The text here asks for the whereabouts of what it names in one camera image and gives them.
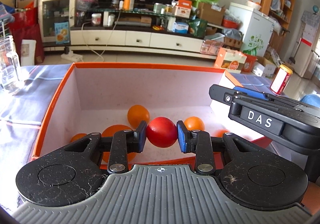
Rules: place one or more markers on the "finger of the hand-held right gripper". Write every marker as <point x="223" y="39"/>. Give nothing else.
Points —
<point x="250" y="93"/>
<point x="220" y="95"/>

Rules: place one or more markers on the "red paper bag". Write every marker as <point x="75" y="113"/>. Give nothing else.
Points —
<point x="25" y="33"/>

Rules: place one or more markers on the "brown cardboard box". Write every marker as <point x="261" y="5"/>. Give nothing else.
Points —
<point x="211" y="12"/>

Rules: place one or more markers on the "clear plastic bin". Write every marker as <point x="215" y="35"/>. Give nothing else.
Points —
<point x="212" y="45"/>

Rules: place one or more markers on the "orange white floor carton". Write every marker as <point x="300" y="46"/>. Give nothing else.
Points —
<point x="230" y="60"/>

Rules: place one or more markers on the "white lidded clear jar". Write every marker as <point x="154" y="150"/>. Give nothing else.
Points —
<point x="96" y="19"/>

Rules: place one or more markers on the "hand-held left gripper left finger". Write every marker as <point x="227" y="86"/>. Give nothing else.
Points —
<point x="143" y="136"/>

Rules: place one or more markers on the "red apple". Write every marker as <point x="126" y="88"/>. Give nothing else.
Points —
<point x="161" y="132"/>

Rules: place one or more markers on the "white chest freezer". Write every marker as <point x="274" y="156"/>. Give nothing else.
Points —
<point x="252" y="28"/>

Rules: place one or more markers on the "pink woven basket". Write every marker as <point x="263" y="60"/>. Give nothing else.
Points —
<point x="85" y="3"/>

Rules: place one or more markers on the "blue orange print packet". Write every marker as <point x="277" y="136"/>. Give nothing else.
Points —
<point x="62" y="33"/>

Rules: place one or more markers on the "white television cabinet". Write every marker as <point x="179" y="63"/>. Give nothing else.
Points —
<point x="137" y="38"/>

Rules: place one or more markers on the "orange cardboard box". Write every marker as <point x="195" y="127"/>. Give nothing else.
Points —
<point x="125" y="83"/>

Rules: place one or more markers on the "red can white label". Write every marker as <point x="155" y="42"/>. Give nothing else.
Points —
<point x="281" y="80"/>

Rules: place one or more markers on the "small orange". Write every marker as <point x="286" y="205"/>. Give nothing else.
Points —
<point x="194" y="122"/>
<point x="77" y="137"/>

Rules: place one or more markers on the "yellow white canister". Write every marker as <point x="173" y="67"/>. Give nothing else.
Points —
<point x="129" y="3"/>

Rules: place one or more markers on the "blue white small box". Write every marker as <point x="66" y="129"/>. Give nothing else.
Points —
<point x="181" y="27"/>

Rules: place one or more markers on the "orange white small box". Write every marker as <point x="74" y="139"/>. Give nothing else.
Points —
<point x="183" y="8"/>

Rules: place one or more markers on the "small globe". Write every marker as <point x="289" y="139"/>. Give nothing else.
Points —
<point x="315" y="8"/>

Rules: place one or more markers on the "green snack bag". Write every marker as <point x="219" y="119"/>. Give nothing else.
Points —
<point x="197" y="28"/>

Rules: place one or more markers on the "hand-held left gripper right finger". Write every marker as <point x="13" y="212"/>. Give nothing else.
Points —
<point x="181" y="136"/>

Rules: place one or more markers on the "large orange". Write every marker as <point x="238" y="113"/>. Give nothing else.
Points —
<point x="137" y="115"/>
<point x="108" y="130"/>

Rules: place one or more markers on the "wall calendar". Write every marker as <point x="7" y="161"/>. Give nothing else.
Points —
<point x="308" y="31"/>

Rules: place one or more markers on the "red bucket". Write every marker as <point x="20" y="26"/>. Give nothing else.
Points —
<point x="250" y="62"/>

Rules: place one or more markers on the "white power strip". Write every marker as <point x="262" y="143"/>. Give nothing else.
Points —
<point x="72" y="57"/>

